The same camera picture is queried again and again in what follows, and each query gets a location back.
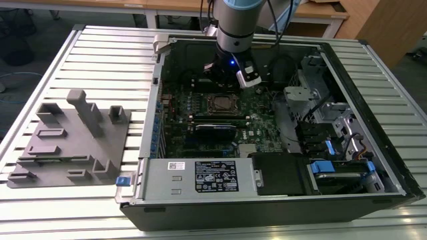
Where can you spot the blue plastic clip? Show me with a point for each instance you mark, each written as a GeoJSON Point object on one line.
{"type": "Point", "coordinates": [330, 147]}

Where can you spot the blue disk carrier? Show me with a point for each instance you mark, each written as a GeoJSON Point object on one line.
{"type": "Point", "coordinates": [322, 167]}

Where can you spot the green motherboard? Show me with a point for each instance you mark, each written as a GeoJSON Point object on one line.
{"type": "Point", "coordinates": [264, 125]}

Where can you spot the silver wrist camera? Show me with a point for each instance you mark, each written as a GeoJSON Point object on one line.
{"type": "Point", "coordinates": [249, 76]}

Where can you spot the black office chair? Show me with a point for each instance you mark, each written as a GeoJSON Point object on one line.
{"type": "Point", "coordinates": [18, 47]}

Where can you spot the black chair base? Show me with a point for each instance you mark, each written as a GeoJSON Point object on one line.
{"type": "Point", "coordinates": [421, 53]}

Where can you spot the silver power supply unit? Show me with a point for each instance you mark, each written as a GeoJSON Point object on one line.
{"type": "Point", "coordinates": [161, 185]}

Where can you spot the CPU socket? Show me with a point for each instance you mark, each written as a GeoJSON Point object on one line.
{"type": "Point", "coordinates": [222, 113]}

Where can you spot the blue case latch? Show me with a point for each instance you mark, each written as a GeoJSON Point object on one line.
{"type": "Point", "coordinates": [123, 181]}

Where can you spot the silver CPU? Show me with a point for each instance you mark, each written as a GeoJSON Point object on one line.
{"type": "Point", "coordinates": [224, 103]}

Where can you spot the wooden cabinet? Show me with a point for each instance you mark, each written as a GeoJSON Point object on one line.
{"type": "Point", "coordinates": [394, 25]}

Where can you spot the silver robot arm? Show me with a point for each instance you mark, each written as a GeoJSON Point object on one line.
{"type": "Point", "coordinates": [237, 25]}

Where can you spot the black graphics card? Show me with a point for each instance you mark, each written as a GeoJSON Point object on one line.
{"type": "Point", "coordinates": [216, 133]}

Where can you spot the black fan shroud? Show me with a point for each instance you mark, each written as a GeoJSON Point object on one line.
{"type": "Point", "coordinates": [281, 175]}

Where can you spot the black open PC case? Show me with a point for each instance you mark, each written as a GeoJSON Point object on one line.
{"type": "Point", "coordinates": [234, 215]}

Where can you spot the silver metal drive cage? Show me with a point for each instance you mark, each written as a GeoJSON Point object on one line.
{"type": "Point", "coordinates": [301, 95]}

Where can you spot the grey parts rack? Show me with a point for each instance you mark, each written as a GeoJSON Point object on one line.
{"type": "Point", "coordinates": [77, 150]}

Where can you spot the black plastic bracket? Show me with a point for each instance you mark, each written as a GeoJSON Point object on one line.
{"type": "Point", "coordinates": [314, 135]}

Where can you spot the small silver heatsink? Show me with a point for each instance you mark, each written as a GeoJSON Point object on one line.
{"type": "Point", "coordinates": [249, 148]}

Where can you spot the wooden desk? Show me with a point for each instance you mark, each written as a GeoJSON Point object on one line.
{"type": "Point", "coordinates": [177, 5]}
{"type": "Point", "coordinates": [67, 3]}

